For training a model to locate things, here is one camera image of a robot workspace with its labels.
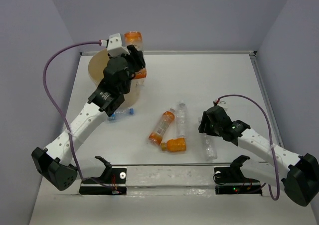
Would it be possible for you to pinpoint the orange bottle with white cap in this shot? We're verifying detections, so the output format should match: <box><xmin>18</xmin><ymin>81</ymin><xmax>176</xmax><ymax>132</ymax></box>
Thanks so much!
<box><xmin>124</xmin><ymin>31</ymin><xmax>147</xmax><ymax>84</ymax></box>

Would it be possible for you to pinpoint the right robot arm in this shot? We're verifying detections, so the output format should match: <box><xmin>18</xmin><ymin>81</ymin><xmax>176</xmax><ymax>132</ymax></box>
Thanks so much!
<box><xmin>198</xmin><ymin>105</ymin><xmax>319</xmax><ymax>207</ymax></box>

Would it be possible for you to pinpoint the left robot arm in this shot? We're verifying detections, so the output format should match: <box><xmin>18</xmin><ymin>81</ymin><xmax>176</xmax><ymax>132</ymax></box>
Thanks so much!
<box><xmin>31</xmin><ymin>45</ymin><xmax>146</xmax><ymax>191</ymax></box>

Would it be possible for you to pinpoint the beige plastic bin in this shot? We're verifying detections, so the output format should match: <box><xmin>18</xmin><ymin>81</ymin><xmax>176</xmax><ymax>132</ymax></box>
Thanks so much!
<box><xmin>88</xmin><ymin>49</ymin><xmax>147</xmax><ymax>109</ymax></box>

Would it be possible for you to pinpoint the clear crushed plastic bottle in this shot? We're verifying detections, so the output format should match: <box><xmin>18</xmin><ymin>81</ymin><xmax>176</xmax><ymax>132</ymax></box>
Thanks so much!
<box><xmin>176</xmin><ymin>101</ymin><xmax>188</xmax><ymax>138</ymax></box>

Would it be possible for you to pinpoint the short orange bottle yellow cap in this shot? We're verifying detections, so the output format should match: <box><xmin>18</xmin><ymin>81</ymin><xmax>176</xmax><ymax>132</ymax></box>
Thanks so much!
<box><xmin>160</xmin><ymin>138</ymin><xmax>186</xmax><ymax>153</ymax></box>

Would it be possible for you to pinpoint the tall orange juice bottle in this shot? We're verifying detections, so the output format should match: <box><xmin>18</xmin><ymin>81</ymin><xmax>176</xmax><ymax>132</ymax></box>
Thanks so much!
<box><xmin>148</xmin><ymin>108</ymin><xmax>175</xmax><ymax>145</ymax></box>

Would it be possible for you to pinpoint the clear bottle blue cap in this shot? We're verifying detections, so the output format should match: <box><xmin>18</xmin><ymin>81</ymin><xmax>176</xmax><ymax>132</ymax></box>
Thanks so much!
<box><xmin>108</xmin><ymin>108</ymin><xmax>135</xmax><ymax>121</ymax></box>

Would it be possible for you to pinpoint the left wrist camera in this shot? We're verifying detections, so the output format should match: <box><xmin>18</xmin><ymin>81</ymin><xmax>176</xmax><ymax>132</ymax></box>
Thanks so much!
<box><xmin>99</xmin><ymin>33</ymin><xmax>129</xmax><ymax>57</ymax></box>

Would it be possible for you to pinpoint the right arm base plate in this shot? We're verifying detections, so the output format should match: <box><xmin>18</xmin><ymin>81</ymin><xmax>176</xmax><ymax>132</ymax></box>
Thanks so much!
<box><xmin>213</xmin><ymin>155</ymin><xmax>262</xmax><ymax>195</ymax></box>

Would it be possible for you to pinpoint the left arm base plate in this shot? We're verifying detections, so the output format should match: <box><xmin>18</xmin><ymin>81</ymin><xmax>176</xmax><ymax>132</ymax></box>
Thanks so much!
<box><xmin>79</xmin><ymin>156</ymin><xmax>127</xmax><ymax>196</ymax></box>

